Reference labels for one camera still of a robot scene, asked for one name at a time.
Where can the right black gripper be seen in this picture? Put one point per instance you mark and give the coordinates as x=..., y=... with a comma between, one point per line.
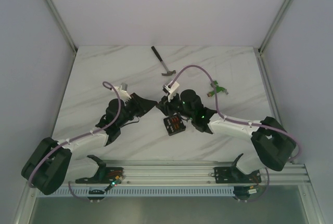
x=165, y=106

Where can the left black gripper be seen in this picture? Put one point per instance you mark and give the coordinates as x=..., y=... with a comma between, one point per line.
x=134, y=103

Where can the black fuse box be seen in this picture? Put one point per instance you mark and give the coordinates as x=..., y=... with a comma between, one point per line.
x=169, y=123

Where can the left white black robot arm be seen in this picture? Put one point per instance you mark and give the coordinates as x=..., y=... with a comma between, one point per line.
x=55, y=162

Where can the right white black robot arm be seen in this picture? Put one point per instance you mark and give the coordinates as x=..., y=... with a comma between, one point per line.
x=272, y=147

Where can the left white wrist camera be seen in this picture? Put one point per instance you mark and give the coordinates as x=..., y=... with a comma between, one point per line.
x=122, y=92

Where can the claw hammer black handle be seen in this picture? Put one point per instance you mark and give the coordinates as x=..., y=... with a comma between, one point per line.
x=167, y=71

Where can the aluminium mounting rail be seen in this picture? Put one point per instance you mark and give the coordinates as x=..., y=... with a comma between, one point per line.
x=198, y=173

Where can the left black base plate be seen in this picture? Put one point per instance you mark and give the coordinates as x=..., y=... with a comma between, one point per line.
x=114, y=174

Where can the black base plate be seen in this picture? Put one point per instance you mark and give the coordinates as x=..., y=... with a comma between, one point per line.
x=233, y=175
x=114, y=174

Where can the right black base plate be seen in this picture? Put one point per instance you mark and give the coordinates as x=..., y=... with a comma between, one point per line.
x=233, y=175

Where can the right aluminium frame post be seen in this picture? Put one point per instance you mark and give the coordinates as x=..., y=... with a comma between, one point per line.
x=275, y=24

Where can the aluminium frame post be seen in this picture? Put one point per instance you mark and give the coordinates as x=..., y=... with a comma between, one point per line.
x=275, y=24
x=61, y=25

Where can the grey slotted cable duct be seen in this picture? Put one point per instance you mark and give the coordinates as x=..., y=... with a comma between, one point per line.
x=85, y=192

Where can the left aluminium frame post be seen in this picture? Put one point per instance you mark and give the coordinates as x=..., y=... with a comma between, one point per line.
x=61, y=25

